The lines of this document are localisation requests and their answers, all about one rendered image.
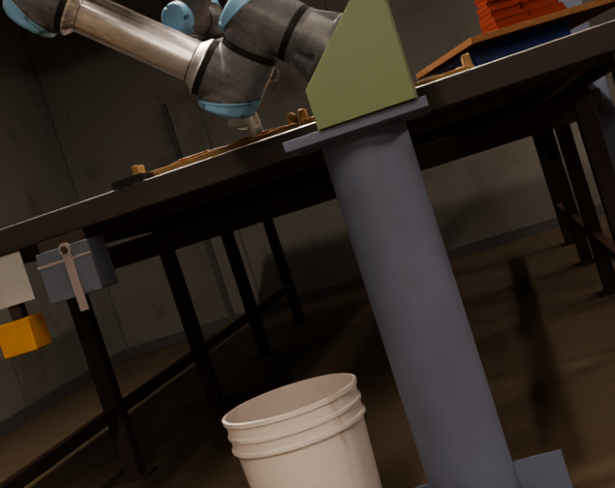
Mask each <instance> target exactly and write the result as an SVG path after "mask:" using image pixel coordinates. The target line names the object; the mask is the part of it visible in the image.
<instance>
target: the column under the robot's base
mask: <svg viewBox="0 0 615 488"><path fill-rule="evenodd" d="M429 113H430V111H429V105H428V102H427V98H426V96H421V97H418V98H415V99H412V100H409V101H407V102H404V103H401V104H398V105H395V106H392V107H387V108H384V109H381V110H378V111H375V112H373V113H370V114H367V115H364V116H361V117H358V118H356V119H353V120H350V121H347V122H344V123H341V124H338V125H335V126H332V127H329V128H326V129H323V130H320V131H317V132H314V133H312V134H309V135H306V136H303V137H298V138H295V139H292V140H289V141H286V142H283V147H284V150H285V152H286V153H293V154H310V153H313V152H316V151H319V150H322V152H323V157H324V160H325V163H326V166H327V169H328V172H329V176H330V179H331V182H332V185H333V188H334V191H335V194H336V197H337V200H338V203H339V206H340V209H341V212H342V215H343V218H344V222H345V225H346V228H347V231H348V234H349V237H350V239H351V243H352V246H353V249H354V254H355V257H356V260H357V263H358V267H359V270H360V273H361V276H362V279H363V282H364V285H365V287H366V291H367V294H368V297H369V300H370V303H371V306H372V309H373V313H374V316H375V319H376V322H377V325H378V327H379V330H380V333H381V337H382V340H383V343H384V348H385V351H386V354H387V358H388V361H389V364H390V367H391V370H392V373H393V376H394V378H395V382H396V385H397V388H398V391H399V394H400V397H401V400H402V404H403V407H404V410H405V413H406V416H407V418H408V421H409V424H410V428H411V431H412V434H413V437H414V440H415V445H416V449H417V452H418V455H419V458H420V461H421V464H422V467H423V469H424V473H425V476H426V479H427V482H428V484H424V485H420V486H416V487H414V488H575V487H574V485H573V483H571V481H570V478H569V473H568V469H567V466H566V463H565V460H564V457H563V453H562V450H561V448H560V449H556V450H553V451H549V452H545V453H541V454H538V455H535V456H531V457H527V458H523V459H520V460H516V461H512V459H511V456H510V453H509V450H508V447H507V441H506V438H505V435H504V432H503V429H502V426H501V422H500V419H499V416H498V414H497V411H496V407H495V404H494V401H493V398H492V395H491V392H490V388H489V385H488V382H487V379H486V377H485V374H484V370H483V367H482V364H481V361H480V358H479V354H478V351H477V346H476V343H475V340H474V336H473V333H472V330H471V327H470V325H469V322H468V318H467V315H466V312H465V309H464V306H463V302H462V299H461V296H460V293H459V290H458V287H457V284H456V281H455V278H454V275H453V272H452V269H451V265H450V262H449V259H448V256H447V253H446V247H445V244H444V241H443V239H442V236H441V232H440V229H439V226H438V223H437V220H436V217H435V213H434V210H433V207H432V204H431V201H430V198H429V195H428V192H427V189H426V186H425V183H424V179H423V176H422V173H421V170H420V167H419V164H418V160H417V157H416V154H415V150H414V147H413V143H412V140H411V137H410V134H409V131H408V127H407V124H406V122H407V121H410V120H413V119H416V118H418V117H421V116H424V115H427V114H429Z"/></svg>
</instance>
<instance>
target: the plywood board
mask: <svg viewBox="0 0 615 488"><path fill-rule="evenodd" d="M613 7H615V0H595V1H591V2H588V3H585V4H581V5H578V6H575V7H571V8H568V9H565V10H561V11H559V12H555V13H552V14H549V15H543V16H540V17H536V18H533V19H530V20H526V21H523V22H519V23H516V24H513V25H510V26H507V27H504V28H500V29H497V30H494V31H490V32H487V33H484V34H480V35H477V36H473V37H471V38H470V39H468V40H467V41H465V42H464V43H462V44H461V45H459V46H457V47H456V48H454V49H453V50H451V51H450V52H448V53H447V54H445V55H444V56H442V57H441V58H439V59H438V60H436V61H435V62H433V63H432V64H430V65H429V66H427V67H426V68H424V69H423V70H421V71H420V72H418V73H417V74H416V78H417V79H420V78H423V77H427V76H431V75H435V74H436V71H438V70H439V69H440V68H441V67H443V66H444V65H446V64H448V63H449V62H451V61H452V60H454V59H455V58H457V57H459V56H460V55H462V54H463V53H465V52H467V51H468V50H470V49H471V48H474V47H478V46H483V45H487V44H490V43H493V42H497V41H499V40H502V39H506V38H509V37H512V36H516V35H519V34H522V33H526V32H529V31H532V30H536V29H539V28H541V27H545V26H548V25H551V24H555V23H558V22H561V21H565V20H568V19H569V20H570V25H569V30H571V29H573V28H575V27H577V26H578V25H580V24H582V23H584V22H586V21H588V20H590V19H592V18H593V17H595V16H597V15H600V14H602V13H604V12H606V11H608V10H609V9H611V8H613Z"/></svg>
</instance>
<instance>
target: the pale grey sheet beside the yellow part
mask: <svg viewBox="0 0 615 488"><path fill-rule="evenodd" d="M32 299H35V295H34V292H33V290H32V287H31V284H30V281H29V278H28V275H27V272H26V269H25V266H24V263H23V260H22V257H21V254H20V251H19V250H18V251H15V252H12V253H9V254H7V255H4V256H1V257H0V310H2V309H5V308H8V307H11V306H14V305H16V304H20V303H23V302H26V301H29V300H32Z"/></svg>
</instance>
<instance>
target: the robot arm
mask: <svg viewBox="0 0 615 488"><path fill-rule="evenodd" d="M3 9H4V11H5V13H6V14H7V16H8V17H9V18H10V19H11V20H12V21H14V22H15V23H16V24H18V25H19V26H21V27H22V28H24V29H26V30H28V31H30V32H32V33H34V34H39V35H41V36H43V37H48V38H52V37H55V36H56V35H57V34H58V33H59V34H61V35H64V36H65V35H68V34H70V33H73V32H76V33H78V34H80V35H82V36H84V37H86V38H88V39H91V40H93V41H95V42H97V43H99V44H102V45H104V46H107V47H110V48H112V49H114V50H116V51H118V52H121V53H123V54H125V55H127V56H130V57H132V58H134V59H136V60H138V61H140V62H142V63H144V64H146V65H148V66H151V67H153V68H155V69H157V70H160V71H162V72H164V73H166V74H168V75H171V76H174V77H176V78H179V79H181V80H183V81H185V82H186V83H187V86H188V88H189V90H190V93H192V94H195V95H197V96H199V97H198V104H199V106H200V107H201V108H204V109H205V110H206V111H208V112H211V113H213V114H216V115H219V116H222V117H227V118H230V120H229V121H228V126H229V128H232V129H233V128H237V129H238V130H248V132H249V134H250V137H254V136H255V133H256V131H257V133H260V132H263V129H262V126H261V121H260V119H259V116H258V113H257V108H258V106H259V104H260V102H261V101H262V98H263V94H264V91H265V89H266V87H267V84H268V82H272V81H278V80H279V77H280V72H279V71H277V70H276V69H275V66H276V64H277V62H278V59H280V60H282V61H284V62H286V63H288V64H289V65H291V66H292V67H293V68H294V69H295V70H296V71H297V72H298V73H299V74H300V75H301V76H302V77H303V78H304V79H305V80H306V81H307V82H308V83H309V82H310V80H311V78H312V76H313V74H314V72H315V70H316V69H317V67H318V65H319V63H320V61H321V58H322V56H323V53H324V51H325V49H326V47H327V45H328V43H329V41H330V39H331V37H332V35H333V33H334V31H335V29H336V27H337V25H338V23H339V21H340V19H341V17H342V15H343V13H336V12H330V11H323V10H317V9H314V8H312V7H310V6H308V5H306V4H304V3H302V2H300V1H298V0H229V1H228V3H227V4H226V6H225V8H224V9H223V10H222V7H221V5H220V4H219V1H218V0H175V1H173V2H170V3H168V4H167V5H166V6H165V7H164V9H163V11H162V23H163V24H162V23H160V22H158V21H156V20H154V19H151V18H149V17H147V16H145V15H141V14H139V13H137V12H135V11H133V10H130V9H128V8H126V7H124V6H122V5H119V4H117V3H115V2H113V1H111V0H3ZM190 36H194V37H199V40H196V39H194V38H192V37H190Z"/></svg>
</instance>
